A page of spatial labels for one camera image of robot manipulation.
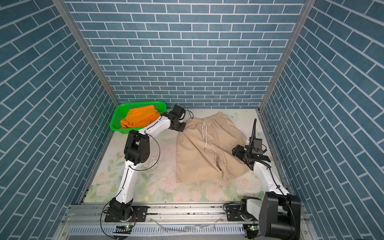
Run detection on beige drawstring shorts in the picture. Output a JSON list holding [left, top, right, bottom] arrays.
[[176, 112, 250, 184]]

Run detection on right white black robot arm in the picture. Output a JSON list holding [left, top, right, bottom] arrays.
[[232, 145, 301, 240]]

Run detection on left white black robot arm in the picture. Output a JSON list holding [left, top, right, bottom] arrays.
[[104, 105, 187, 222]]

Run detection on orange shorts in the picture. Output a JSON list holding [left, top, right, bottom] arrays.
[[120, 105, 161, 129]]

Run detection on green plastic basket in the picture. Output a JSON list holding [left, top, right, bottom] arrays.
[[110, 101, 167, 134]]

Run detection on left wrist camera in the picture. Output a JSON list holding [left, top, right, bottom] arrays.
[[171, 105, 186, 121]]

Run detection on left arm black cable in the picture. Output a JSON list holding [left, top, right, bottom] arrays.
[[100, 131, 162, 217]]

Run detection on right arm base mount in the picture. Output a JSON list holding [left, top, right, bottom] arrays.
[[223, 203, 258, 222]]

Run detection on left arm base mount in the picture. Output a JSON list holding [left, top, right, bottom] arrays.
[[103, 206, 149, 223]]

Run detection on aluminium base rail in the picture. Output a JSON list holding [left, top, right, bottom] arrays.
[[52, 201, 319, 240]]

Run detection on right aluminium corner post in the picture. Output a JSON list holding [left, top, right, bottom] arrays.
[[259, 0, 316, 113]]

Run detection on aluminium corner post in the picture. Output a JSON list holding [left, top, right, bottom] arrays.
[[52, 0, 120, 107], [259, 0, 316, 113]]

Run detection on left aluminium corner post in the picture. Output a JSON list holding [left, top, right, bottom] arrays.
[[52, 0, 120, 107]]

